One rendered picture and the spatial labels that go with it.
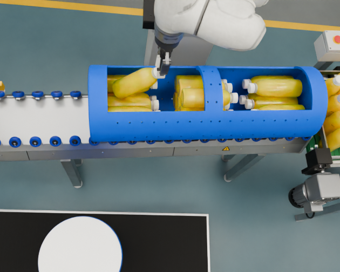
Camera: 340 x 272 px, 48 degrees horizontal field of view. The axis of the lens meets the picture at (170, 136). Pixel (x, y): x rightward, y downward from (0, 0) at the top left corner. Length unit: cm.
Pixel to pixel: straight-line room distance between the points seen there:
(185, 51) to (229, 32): 95
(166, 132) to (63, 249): 53
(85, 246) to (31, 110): 60
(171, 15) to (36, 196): 175
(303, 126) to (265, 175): 120
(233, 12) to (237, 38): 6
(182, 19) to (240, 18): 14
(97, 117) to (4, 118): 48
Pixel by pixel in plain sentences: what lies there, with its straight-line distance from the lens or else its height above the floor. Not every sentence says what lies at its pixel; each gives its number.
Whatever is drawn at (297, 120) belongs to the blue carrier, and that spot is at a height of 118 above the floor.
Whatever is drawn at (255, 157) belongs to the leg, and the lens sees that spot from 202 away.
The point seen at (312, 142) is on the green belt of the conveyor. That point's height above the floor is 90.
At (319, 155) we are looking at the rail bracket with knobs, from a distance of 169.
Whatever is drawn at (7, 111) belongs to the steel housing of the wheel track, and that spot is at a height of 93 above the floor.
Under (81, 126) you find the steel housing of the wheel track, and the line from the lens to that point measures 159.
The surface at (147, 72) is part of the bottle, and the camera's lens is 133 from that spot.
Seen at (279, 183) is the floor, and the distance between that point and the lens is 270.
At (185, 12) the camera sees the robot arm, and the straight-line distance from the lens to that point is 98.
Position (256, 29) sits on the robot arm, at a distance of 100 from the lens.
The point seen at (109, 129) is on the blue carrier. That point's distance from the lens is 134.
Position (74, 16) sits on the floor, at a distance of 300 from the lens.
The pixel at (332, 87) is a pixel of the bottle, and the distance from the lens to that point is 176.
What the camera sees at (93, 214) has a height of 15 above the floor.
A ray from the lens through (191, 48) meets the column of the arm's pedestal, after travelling 190.
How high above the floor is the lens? 241
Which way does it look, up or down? 70 degrees down
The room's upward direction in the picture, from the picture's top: 23 degrees clockwise
